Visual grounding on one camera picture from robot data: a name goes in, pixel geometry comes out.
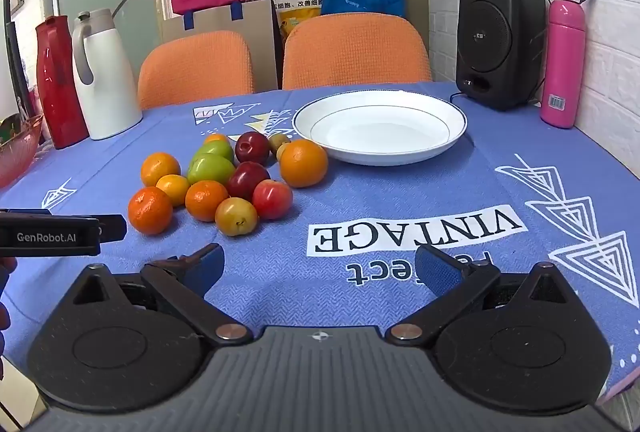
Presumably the orange chair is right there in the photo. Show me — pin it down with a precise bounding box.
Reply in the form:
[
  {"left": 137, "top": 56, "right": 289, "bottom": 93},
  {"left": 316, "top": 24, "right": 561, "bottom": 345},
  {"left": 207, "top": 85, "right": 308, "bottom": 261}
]
[
  {"left": 137, "top": 30, "right": 255, "bottom": 110},
  {"left": 281, "top": 13, "right": 432, "bottom": 90}
]

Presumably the cardboard box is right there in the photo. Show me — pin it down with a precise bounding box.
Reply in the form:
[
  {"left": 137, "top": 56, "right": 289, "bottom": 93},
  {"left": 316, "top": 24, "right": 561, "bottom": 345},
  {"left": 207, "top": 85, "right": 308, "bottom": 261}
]
[{"left": 159, "top": 2, "right": 278, "bottom": 92}]

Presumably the black framed whiteboard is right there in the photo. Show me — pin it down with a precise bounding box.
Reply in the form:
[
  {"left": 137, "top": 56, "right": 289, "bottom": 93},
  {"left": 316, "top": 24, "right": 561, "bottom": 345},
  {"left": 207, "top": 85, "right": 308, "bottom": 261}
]
[{"left": 0, "top": 0, "right": 32, "bottom": 117}]

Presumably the yellow red plum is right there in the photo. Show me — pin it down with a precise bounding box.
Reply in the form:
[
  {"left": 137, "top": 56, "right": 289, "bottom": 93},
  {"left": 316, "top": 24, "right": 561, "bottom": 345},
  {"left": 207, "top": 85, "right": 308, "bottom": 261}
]
[{"left": 215, "top": 197, "right": 259, "bottom": 237}]

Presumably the large orange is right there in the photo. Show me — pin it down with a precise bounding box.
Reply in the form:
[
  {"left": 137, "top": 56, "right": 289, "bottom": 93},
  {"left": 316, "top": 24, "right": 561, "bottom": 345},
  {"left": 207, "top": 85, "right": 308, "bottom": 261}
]
[{"left": 279, "top": 139, "right": 329, "bottom": 189}]

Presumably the dark red plum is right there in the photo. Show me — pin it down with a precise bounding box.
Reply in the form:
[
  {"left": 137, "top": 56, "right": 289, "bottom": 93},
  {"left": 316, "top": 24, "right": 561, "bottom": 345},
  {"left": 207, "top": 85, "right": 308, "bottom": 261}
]
[
  {"left": 227, "top": 162, "right": 271, "bottom": 201},
  {"left": 235, "top": 132, "right": 271, "bottom": 165}
]

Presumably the black speaker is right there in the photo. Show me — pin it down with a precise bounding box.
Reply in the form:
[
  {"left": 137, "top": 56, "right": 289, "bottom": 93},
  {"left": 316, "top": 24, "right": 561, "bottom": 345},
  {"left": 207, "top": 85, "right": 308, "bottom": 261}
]
[{"left": 455, "top": 0, "right": 548, "bottom": 111}]

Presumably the yellow bag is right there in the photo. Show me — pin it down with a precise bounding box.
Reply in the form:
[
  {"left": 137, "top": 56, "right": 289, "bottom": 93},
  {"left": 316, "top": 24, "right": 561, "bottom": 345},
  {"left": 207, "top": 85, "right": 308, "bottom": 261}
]
[{"left": 277, "top": 6, "right": 323, "bottom": 47}]

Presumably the small yellow-orange mandarin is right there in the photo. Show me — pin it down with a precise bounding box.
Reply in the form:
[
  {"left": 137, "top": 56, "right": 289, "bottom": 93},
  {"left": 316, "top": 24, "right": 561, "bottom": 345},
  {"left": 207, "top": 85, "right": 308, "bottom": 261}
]
[{"left": 156, "top": 175, "right": 191, "bottom": 207}]

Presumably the white thermos jug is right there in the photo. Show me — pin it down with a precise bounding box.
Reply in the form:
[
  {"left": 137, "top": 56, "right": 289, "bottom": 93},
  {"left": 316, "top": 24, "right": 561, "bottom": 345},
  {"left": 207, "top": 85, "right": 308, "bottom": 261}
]
[{"left": 71, "top": 8, "right": 144, "bottom": 141}]

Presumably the green apple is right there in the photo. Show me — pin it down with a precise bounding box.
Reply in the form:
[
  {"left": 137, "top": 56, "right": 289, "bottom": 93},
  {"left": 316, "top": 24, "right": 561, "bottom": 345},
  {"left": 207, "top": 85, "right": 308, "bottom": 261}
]
[
  {"left": 187, "top": 154, "right": 236, "bottom": 185},
  {"left": 194, "top": 140, "right": 235, "bottom": 164}
]

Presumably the white plate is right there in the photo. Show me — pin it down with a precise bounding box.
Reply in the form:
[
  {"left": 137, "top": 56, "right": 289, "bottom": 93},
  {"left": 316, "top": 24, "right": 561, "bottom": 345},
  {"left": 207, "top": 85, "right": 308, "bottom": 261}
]
[{"left": 292, "top": 90, "right": 468, "bottom": 166}]

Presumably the pink glass bowl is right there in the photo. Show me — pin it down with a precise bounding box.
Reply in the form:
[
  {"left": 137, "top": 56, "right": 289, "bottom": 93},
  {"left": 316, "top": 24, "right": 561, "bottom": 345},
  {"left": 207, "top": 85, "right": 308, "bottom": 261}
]
[{"left": 0, "top": 114, "right": 45, "bottom": 190}]

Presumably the pink red plum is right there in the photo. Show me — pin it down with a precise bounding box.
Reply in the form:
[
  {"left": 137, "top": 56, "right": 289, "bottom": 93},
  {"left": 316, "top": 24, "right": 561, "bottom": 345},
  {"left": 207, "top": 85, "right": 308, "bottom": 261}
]
[{"left": 252, "top": 180, "right": 294, "bottom": 221}]

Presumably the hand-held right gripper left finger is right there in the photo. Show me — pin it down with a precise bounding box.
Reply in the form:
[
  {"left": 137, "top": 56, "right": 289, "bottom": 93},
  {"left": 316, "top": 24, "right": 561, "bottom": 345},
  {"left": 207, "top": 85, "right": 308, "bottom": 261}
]
[{"left": 65, "top": 242, "right": 254, "bottom": 347}]

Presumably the blue printed tablecloth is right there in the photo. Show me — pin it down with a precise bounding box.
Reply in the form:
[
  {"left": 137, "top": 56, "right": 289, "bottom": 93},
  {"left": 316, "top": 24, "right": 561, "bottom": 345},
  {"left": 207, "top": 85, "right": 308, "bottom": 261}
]
[{"left": 0, "top": 80, "right": 640, "bottom": 413}]

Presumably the person's left hand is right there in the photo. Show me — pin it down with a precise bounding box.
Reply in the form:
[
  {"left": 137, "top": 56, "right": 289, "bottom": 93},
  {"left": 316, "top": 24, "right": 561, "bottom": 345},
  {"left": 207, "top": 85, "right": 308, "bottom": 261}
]
[{"left": 0, "top": 256, "right": 19, "bottom": 334}]

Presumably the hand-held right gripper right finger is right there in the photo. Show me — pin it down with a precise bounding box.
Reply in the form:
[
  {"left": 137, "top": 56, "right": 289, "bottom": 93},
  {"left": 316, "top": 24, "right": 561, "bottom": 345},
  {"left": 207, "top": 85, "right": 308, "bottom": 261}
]
[{"left": 385, "top": 243, "right": 577, "bottom": 347}]

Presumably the red thermos jug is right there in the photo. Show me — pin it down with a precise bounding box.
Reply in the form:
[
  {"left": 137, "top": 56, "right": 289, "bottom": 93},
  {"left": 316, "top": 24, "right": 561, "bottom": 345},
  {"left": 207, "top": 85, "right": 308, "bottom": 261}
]
[{"left": 35, "top": 16, "right": 90, "bottom": 150}]

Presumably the pink bottle with purple strap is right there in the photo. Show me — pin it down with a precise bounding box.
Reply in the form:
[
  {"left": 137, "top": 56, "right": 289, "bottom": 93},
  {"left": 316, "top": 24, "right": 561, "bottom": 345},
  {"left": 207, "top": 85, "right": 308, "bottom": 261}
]
[{"left": 540, "top": 0, "right": 599, "bottom": 129}]

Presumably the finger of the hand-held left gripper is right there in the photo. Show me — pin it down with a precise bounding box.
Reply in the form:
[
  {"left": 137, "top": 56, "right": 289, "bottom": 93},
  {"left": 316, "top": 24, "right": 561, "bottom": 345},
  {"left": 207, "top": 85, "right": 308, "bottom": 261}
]
[{"left": 98, "top": 215, "right": 128, "bottom": 243}]

